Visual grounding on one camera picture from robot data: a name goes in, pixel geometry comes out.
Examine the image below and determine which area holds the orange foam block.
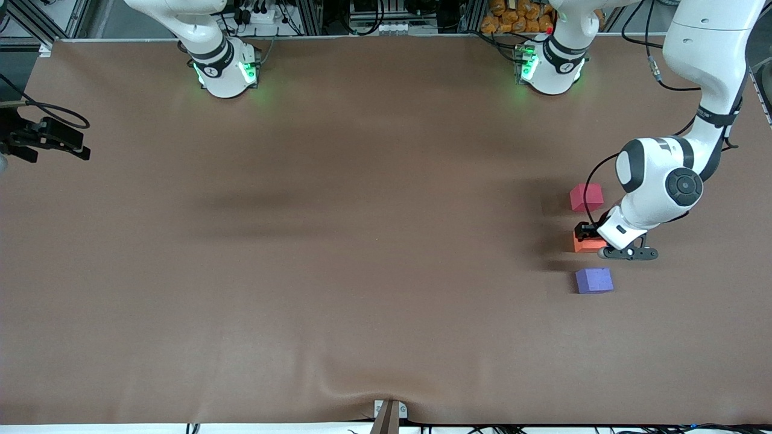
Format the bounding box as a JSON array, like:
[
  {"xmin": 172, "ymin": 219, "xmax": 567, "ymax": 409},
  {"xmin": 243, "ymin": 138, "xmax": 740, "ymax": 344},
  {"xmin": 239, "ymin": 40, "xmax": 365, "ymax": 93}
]
[{"xmin": 573, "ymin": 232, "xmax": 608, "ymax": 253}]

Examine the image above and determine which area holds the red foam block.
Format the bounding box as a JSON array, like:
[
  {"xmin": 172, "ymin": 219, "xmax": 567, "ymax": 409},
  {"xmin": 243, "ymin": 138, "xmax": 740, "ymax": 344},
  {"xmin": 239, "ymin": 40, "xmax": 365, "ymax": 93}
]
[{"xmin": 570, "ymin": 183, "xmax": 604, "ymax": 212}]

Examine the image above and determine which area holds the purple foam block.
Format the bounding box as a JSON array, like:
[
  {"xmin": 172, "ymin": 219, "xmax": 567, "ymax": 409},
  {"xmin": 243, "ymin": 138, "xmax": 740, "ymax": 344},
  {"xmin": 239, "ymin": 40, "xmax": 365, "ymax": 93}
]
[{"xmin": 575, "ymin": 267, "xmax": 614, "ymax": 295}]

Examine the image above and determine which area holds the bag of orange items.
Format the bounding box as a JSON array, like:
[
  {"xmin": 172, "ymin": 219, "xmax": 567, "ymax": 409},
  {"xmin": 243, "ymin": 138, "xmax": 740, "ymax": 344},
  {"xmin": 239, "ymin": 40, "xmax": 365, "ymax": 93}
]
[{"xmin": 481, "ymin": 0, "xmax": 555, "ymax": 34}]

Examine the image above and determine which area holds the brown table mat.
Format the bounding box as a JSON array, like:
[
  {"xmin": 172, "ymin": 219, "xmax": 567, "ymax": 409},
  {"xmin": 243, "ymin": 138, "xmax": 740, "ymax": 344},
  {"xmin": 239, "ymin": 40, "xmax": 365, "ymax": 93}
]
[{"xmin": 0, "ymin": 36, "xmax": 772, "ymax": 426}]

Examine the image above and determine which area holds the white power strip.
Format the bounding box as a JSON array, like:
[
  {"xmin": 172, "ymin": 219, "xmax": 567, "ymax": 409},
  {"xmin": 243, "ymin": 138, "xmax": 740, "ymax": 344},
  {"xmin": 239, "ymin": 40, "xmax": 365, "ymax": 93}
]
[{"xmin": 238, "ymin": 5, "xmax": 279, "ymax": 25}]

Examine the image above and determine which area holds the brown wooden bar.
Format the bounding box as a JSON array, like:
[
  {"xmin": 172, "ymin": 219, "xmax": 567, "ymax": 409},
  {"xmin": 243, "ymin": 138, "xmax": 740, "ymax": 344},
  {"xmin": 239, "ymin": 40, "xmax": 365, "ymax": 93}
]
[{"xmin": 370, "ymin": 401, "xmax": 400, "ymax": 434}]

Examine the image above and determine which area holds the white terminal strip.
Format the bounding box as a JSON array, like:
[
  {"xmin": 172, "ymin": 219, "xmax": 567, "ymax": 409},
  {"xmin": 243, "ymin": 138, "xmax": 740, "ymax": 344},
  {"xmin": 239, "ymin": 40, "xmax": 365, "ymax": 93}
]
[{"xmin": 368, "ymin": 21, "xmax": 424, "ymax": 34}]

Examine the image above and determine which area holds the metal clamp bracket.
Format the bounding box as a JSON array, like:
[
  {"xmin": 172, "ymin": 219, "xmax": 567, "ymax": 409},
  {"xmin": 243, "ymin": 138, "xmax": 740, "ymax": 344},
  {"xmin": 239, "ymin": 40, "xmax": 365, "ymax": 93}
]
[{"xmin": 373, "ymin": 400, "xmax": 408, "ymax": 420}]

